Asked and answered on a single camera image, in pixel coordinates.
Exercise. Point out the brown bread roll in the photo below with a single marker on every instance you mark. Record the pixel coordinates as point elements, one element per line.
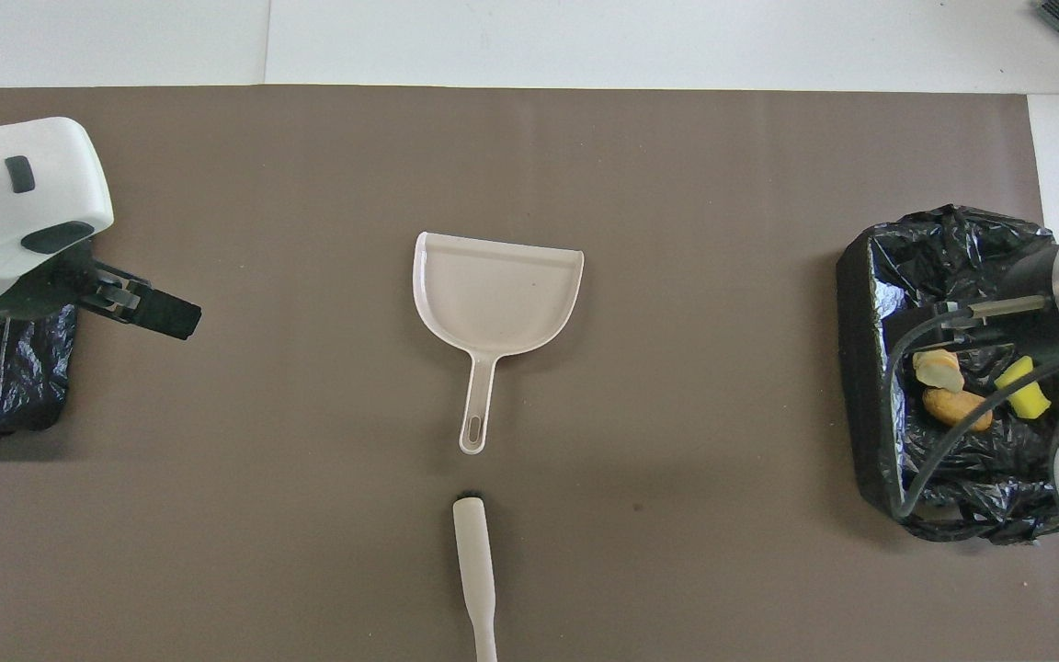
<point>952,406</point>

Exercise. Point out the pale tan sponge scrap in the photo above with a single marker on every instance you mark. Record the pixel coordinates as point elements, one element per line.
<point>939,370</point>

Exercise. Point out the beige hand brush black bristles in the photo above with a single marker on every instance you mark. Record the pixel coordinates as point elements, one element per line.
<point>474,561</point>

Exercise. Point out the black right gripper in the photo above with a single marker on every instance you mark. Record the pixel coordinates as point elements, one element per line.
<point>1035,303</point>

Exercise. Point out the pale pink plastic dustpan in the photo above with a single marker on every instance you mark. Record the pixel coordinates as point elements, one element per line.
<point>493,294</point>

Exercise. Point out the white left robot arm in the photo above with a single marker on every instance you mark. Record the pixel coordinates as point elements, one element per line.
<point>5,211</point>

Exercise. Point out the bin lined with black bag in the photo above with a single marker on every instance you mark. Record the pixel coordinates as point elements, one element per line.
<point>870,368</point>
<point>5,377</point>

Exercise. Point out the bright yellow sponge piece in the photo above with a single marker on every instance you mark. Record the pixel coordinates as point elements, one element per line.
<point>1030,395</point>

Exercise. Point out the brown paper table mat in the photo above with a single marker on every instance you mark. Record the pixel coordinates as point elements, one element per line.
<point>309,165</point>

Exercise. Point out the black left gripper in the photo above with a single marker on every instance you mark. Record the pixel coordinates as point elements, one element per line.
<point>47,285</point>

